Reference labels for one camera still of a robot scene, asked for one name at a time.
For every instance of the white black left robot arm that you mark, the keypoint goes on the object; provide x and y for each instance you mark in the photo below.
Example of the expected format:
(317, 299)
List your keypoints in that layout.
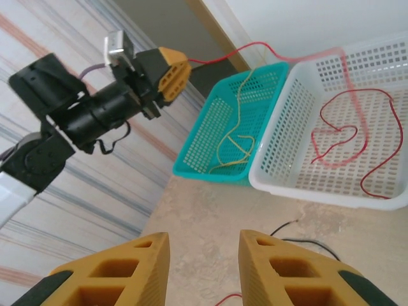
(9, 197)

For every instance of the wooden door frame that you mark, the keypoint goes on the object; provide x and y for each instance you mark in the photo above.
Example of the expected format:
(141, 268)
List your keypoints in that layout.
(220, 35)

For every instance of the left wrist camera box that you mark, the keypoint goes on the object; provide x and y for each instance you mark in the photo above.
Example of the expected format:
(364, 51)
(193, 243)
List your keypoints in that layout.
(116, 44)

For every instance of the white plastic basket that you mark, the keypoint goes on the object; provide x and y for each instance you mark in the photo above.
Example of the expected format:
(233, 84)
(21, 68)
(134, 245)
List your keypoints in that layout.
(318, 197)

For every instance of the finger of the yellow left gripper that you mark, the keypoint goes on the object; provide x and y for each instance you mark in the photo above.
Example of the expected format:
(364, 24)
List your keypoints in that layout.
(172, 60)
(177, 86)

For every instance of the short black motor lead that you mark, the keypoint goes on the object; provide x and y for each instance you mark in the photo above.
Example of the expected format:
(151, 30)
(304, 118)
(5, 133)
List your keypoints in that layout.
(124, 140)

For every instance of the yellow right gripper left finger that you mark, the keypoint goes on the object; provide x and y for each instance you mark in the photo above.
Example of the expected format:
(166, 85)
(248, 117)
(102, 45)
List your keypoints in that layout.
(127, 280)

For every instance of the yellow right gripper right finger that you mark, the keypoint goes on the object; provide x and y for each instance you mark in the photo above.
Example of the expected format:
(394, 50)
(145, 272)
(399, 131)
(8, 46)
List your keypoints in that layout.
(255, 280)

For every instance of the teal plastic basket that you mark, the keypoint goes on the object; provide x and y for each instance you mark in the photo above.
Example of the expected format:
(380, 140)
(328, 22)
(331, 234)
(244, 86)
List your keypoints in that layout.
(207, 178)

